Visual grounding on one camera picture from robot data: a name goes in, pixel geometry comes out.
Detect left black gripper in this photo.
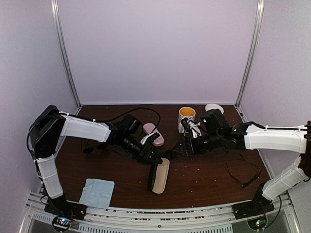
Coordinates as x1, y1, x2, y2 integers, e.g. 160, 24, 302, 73
121, 133, 162, 165

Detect black sunglasses dark lenses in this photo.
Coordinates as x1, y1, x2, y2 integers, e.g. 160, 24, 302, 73
162, 143, 181, 159

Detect pink glasses case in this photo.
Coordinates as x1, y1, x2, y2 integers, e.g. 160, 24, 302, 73
143, 123, 164, 147

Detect black glasses case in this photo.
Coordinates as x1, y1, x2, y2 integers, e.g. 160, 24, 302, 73
147, 158, 170, 194

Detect blue cleaning cloth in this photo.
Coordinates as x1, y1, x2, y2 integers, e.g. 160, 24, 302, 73
79, 178, 115, 209

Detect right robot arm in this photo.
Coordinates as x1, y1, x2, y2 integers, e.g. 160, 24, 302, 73
180, 109, 311, 215

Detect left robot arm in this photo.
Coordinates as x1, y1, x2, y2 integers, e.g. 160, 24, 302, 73
26, 106, 164, 216

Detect patterned mug yellow inside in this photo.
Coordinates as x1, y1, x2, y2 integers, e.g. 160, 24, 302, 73
177, 106, 196, 133

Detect white ceramic bowl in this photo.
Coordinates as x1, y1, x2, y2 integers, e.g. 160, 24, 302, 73
205, 103, 224, 114

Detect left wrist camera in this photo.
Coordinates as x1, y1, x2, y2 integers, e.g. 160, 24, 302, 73
140, 132, 159, 145

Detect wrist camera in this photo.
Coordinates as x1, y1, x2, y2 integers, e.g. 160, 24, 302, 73
181, 118, 202, 138
140, 132, 159, 145

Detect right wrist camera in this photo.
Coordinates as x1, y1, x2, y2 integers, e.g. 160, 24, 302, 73
181, 118, 202, 138

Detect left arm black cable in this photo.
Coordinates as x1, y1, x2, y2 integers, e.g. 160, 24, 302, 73
26, 108, 161, 158

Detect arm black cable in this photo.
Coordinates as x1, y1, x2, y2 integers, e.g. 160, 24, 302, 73
26, 108, 161, 158
250, 121, 311, 219

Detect thin black frame glasses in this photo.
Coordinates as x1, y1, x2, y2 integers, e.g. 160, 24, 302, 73
82, 143, 108, 154

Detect tortoise frame glasses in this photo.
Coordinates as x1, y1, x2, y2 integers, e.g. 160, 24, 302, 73
225, 154, 262, 189

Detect front aluminium rail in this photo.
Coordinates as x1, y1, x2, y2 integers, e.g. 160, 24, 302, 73
17, 193, 302, 233

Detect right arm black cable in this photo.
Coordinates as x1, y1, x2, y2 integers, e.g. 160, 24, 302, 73
250, 121, 311, 219

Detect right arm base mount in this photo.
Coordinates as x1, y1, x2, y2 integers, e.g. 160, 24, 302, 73
232, 193, 274, 232

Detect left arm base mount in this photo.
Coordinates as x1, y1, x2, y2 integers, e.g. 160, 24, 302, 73
44, 197, 87, 232

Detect right aluminium frame post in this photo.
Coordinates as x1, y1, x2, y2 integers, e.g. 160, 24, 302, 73
235, 0, 265, 109

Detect aluminium frame post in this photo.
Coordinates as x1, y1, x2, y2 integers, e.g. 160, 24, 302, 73
51, 0, 82, 109
235, 0, 265, 109

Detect left aluminium frame post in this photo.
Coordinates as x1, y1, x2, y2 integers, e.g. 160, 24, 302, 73
51, 0, 82, 109

